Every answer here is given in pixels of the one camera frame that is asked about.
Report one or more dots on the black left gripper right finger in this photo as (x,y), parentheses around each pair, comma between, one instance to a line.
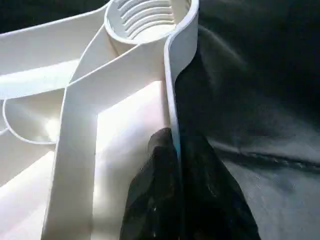
(215,200)

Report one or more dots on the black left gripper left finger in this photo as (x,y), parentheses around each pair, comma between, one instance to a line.
(155,195)

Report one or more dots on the white plastic table top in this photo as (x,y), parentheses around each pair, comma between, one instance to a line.
(75,100)

